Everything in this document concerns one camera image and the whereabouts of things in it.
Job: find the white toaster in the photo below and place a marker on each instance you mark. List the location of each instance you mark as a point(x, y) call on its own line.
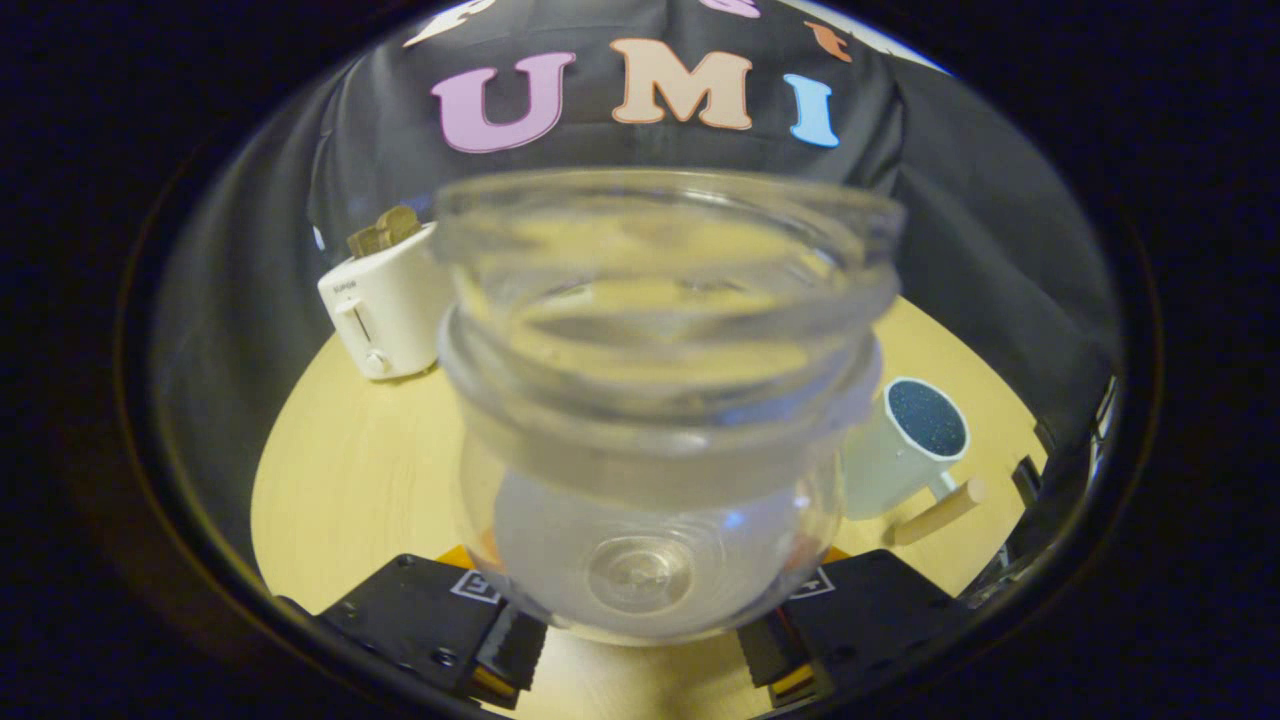
point(390, 310)

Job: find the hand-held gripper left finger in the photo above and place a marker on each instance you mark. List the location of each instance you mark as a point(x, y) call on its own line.
point(410, 620)

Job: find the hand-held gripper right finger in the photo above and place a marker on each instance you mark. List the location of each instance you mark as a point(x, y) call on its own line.
point(870, 610)

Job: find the clear juice bottle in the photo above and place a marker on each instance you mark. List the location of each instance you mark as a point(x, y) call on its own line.
point(660, 400)

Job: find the light wooden table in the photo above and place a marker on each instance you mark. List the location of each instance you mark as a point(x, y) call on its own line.
point(370, 480)

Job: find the brown toast slice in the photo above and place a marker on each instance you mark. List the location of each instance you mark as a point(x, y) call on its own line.
point(385, 230)

